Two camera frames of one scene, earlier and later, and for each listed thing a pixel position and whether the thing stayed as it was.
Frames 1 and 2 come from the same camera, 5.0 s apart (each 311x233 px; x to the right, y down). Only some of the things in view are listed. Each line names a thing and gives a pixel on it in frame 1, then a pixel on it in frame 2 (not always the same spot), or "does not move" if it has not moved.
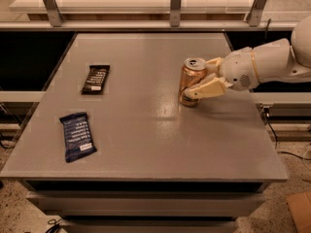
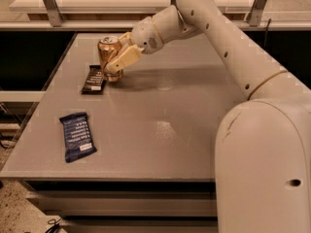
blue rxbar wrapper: [79, 143] does not move
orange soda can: [192, 71] → [108, 47]
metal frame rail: [56, 22] does not move
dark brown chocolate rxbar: [95, 81] does not move
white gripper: [238, 69] → [145, 36]
